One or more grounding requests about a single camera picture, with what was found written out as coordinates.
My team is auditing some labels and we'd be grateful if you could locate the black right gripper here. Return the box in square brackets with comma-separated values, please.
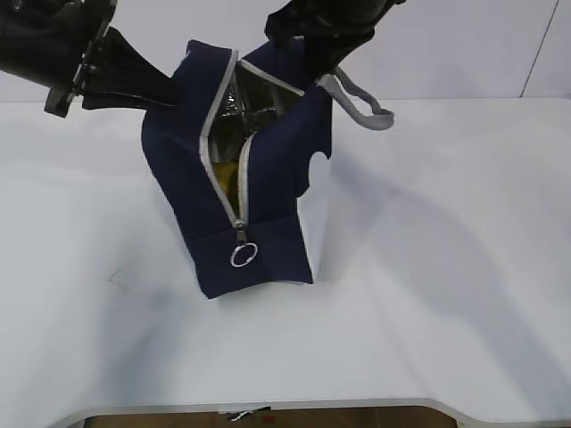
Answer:
[265, 0, 404, 80]

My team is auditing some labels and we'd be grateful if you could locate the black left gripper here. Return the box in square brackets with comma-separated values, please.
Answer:
[1, 1, 179, 117]

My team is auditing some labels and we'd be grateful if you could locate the navy insulated lunch bag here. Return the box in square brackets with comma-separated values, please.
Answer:
[142, 38, 394, 299]

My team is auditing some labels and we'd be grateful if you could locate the yellow pear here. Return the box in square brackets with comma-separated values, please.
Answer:
[213, 162, 239, 211]

